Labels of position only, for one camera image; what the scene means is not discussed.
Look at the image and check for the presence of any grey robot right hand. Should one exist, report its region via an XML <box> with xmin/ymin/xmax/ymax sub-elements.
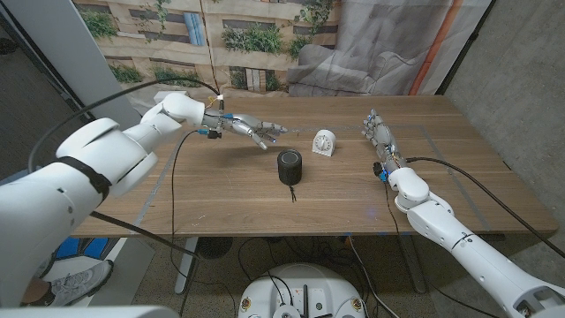
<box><xmin>360</xmin><ymin>109</ymin><xmax>405</xmax><ymax>173</ymax></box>

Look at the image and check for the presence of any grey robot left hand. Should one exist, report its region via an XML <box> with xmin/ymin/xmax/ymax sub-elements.
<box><xmin>203</xmin><ymin>112</ymin><xmax>289</xmax><ymax>152</ymax></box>

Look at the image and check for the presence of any black cylindrical speaker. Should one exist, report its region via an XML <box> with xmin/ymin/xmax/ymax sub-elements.
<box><xmin>276</xmin><ymin>148</ymin><xmax>304</xmax><ymax>203</ymax></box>

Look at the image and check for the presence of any white kitchen timer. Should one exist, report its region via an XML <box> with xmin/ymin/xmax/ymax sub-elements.
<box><xmin>312</xmin><ymin>129</ymin><xmax>337</xmax><ymax>157</ymax></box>

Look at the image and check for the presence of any printed building backdrop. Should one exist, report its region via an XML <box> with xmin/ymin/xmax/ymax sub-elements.
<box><xmin>72</xmin><ymin>0</ymin><xmax>493</xmax><ymax>117</ymax></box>

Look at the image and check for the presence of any grey table leg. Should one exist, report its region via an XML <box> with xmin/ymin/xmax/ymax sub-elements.
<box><xmin>399</xmin><ymin>233</ymin><xmax>427</xmax><ymax>295</ymax></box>
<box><xmin>174</xmin><ymin>237</ymin><xmax>200</xmax><ymax>296</ymax></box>

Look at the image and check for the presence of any white robot torso base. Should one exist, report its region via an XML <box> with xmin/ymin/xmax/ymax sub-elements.
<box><xmin>237</xmin><ymin>263</ymin><xmax>366</xmax><ymax>318</ymax></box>

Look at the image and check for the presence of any white partition panel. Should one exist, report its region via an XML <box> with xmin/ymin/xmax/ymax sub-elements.
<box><xmin>2</xmin><ymin>0</ymin><xmax>145</xmax><ymax>133</ymax></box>

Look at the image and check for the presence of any blue fabric item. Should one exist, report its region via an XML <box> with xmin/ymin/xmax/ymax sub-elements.
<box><xmin>55</xmin><ymin>237</ymin><xmax>109</xmax><ymax>261</ymax></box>

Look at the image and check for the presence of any grey sneaker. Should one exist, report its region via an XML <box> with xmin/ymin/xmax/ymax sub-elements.
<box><xmin>46</xmin><ymin>259</ymin><xmax>115</xmax><ymax>307</ymax></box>

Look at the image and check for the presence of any white robot chest edge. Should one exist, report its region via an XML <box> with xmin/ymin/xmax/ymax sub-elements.
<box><xmin>0</xmin><ymin>304</ymin><xmax>180</xmax><ymax>318</ymax></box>

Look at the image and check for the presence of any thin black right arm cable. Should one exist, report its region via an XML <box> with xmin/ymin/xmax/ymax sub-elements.
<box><xmin>383</xmin><ymin>181</ymin><xmax>486</xmax><ymax>318</ymax></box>

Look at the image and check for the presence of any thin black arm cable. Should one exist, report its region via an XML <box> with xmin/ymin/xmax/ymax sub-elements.
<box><xmin>383</xmin><ymin>181</ymin><xmax>486</xmax><ymax>318</ymax></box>
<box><xmin>169</xmin><ymin>129</ymin><xmax>239</xmax><ymax>318</ymax></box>

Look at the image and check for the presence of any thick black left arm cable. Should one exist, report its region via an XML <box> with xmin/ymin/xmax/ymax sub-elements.
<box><xmin>26</xmin><ymin>77</ymin><xmax>222</xmax><ymax>261</ymax></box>

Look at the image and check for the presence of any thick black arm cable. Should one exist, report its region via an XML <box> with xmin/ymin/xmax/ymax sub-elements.
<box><xmin>26</xmin><ymin>77</ymin><xmax>222</xmax><ymax>261</ymax></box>
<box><xmin>404</xmin><ymin>156</ymin><xmax>565</xmax><ymax>259</ymax></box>

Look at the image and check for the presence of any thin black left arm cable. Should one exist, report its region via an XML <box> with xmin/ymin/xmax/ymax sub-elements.
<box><xmin>169</xmin><ymin>129</ymin><xmax>239</xmax><ymax>318</ymax></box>

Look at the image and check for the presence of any white floor cable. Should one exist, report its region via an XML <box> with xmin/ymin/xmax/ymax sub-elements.
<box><xmin>347</xmin><ymin>236</ymin><xmax>401</xmax><ymax>318</ymax></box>

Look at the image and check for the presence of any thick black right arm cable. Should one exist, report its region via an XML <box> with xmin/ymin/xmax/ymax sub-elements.
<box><xmin>404</xmin><ymin>156</ymin><xmax>565</xmax><ymax>259</ymax></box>

